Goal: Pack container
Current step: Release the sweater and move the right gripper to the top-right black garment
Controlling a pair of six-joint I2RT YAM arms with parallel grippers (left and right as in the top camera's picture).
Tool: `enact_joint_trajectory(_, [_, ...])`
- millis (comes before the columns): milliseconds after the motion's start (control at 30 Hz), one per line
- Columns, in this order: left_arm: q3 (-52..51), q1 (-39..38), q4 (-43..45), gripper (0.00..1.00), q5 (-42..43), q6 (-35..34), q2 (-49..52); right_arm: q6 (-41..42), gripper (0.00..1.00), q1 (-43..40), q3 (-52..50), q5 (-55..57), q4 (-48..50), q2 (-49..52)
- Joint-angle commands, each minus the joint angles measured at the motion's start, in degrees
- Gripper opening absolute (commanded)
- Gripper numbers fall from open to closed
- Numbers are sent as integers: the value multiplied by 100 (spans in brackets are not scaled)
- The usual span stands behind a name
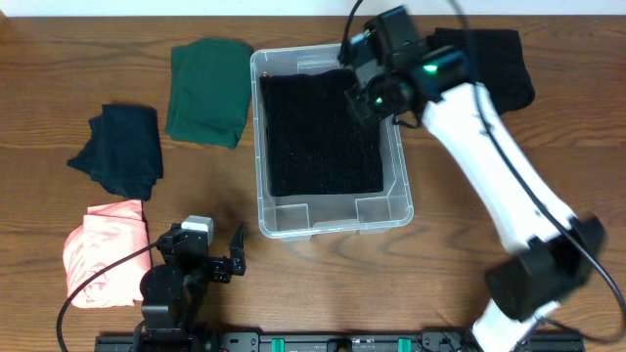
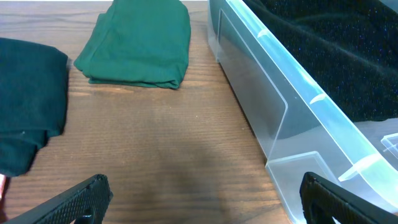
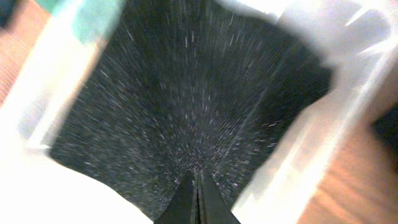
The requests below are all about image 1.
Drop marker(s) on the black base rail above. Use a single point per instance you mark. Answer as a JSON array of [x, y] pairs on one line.
[[428, 340]]

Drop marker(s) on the folded green cloth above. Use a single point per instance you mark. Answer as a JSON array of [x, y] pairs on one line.
[[210, 92]]

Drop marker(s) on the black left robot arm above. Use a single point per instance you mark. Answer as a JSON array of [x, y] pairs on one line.
[[174, 292]]

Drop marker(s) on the folded pink cloth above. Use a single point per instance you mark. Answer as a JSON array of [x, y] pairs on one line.
[[108, 232]]

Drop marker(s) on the black sparkly towel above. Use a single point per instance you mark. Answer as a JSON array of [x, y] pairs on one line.
[[314, 145]]

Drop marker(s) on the black cloth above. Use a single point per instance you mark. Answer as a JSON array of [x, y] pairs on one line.
[[502, 70]]

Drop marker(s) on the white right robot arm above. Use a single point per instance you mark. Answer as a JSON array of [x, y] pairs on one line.
[[551, 251]]

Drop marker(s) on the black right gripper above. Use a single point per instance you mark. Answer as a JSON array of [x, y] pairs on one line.
[[362, 105]]

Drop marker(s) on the clear plastic storage bin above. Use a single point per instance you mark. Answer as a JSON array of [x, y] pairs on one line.
[[298, 218]]

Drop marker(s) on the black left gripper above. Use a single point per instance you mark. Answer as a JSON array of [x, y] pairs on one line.
[[221, 266]]

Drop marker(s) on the folded dark navy cloth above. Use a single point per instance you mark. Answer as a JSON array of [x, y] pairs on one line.
[[123, 153]]

